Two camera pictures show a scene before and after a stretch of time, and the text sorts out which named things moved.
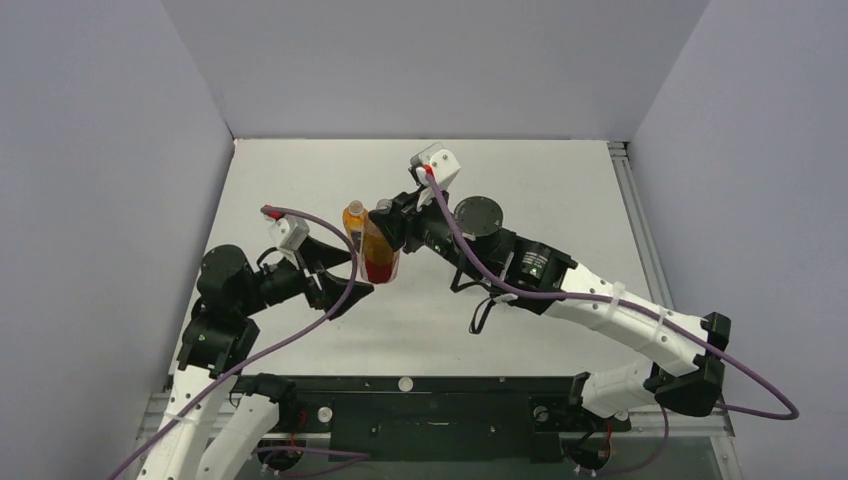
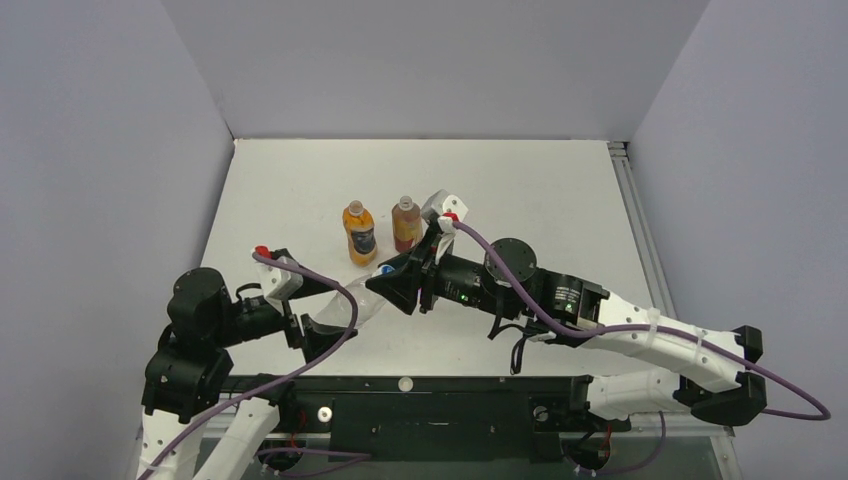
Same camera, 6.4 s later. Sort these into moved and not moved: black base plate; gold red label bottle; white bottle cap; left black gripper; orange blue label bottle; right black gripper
Moved: right black gripper; gold red label bottle; left black gripper
Not moved: orange blue label bottle; black base plate; white bottle cap
